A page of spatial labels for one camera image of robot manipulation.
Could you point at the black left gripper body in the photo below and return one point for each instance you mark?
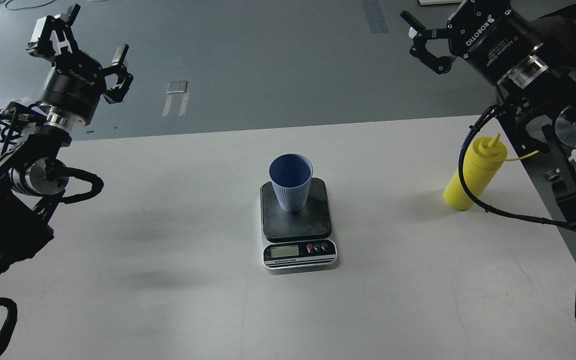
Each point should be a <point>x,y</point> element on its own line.
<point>75,84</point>

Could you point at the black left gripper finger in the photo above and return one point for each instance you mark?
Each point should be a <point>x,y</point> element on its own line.
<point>53,36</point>
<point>124,79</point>

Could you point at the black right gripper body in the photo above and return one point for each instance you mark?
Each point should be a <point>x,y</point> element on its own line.
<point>497,42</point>

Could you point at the yellow squeeze bottle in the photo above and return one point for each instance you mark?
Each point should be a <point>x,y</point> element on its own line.
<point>483,159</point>

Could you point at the blue ribbed plastic cup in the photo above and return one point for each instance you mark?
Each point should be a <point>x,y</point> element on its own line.
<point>290,175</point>

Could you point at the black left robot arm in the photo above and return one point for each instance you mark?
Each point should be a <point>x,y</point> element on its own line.
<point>33,181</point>

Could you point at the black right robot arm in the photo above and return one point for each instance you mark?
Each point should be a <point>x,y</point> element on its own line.
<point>537,108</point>

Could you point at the black digital kitchen scale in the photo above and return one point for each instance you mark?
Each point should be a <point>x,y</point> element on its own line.
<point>297,242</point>

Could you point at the grey metal floor plate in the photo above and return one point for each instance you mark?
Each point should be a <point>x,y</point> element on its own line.
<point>177,87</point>

